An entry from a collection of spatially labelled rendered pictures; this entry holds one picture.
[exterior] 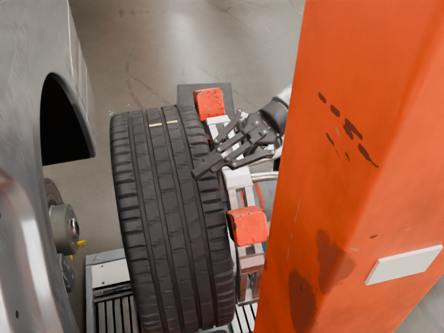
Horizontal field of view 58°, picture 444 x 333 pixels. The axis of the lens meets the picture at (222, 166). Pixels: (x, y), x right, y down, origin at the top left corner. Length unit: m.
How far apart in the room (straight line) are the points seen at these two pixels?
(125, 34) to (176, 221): 3.08
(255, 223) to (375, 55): 0.65
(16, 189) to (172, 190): 0.34
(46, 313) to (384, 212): 0.60
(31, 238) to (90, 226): 1.59
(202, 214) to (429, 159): 0.65
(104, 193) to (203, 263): 1.60
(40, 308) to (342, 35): 0.65
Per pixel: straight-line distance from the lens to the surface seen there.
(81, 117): 1.47
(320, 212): 0.41
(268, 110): 0.85
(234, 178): 0.96
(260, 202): 1.19
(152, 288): 0.94
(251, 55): 3.48
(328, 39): 0.34
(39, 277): 0.77
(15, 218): 0.73
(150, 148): 0.96
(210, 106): 1.14
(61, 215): 1.21
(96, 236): 2.29
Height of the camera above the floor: 1.84
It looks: 48 degrees down
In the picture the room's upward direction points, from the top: straight up
